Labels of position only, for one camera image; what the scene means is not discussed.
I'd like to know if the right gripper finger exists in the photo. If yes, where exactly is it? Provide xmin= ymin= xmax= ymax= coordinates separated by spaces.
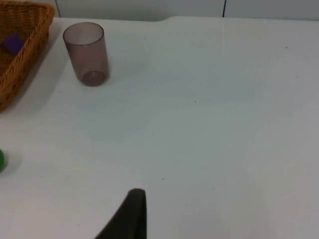
xmin=94 ymin=188 xmax=147 ymax=239

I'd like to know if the pale brown wicker basket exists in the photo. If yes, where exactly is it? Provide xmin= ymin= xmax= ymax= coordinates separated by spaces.
xmin=0 ymin=2 xmax=55 ymax=113

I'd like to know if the purple triangular block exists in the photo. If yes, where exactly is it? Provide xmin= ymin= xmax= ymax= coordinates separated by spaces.
xmin=2 ymin=33 xmax=24 ymax=56

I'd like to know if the clear cup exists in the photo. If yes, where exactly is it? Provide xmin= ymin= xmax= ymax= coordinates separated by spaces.
xmin=62 ymin=22 xmax=110 ymax=87

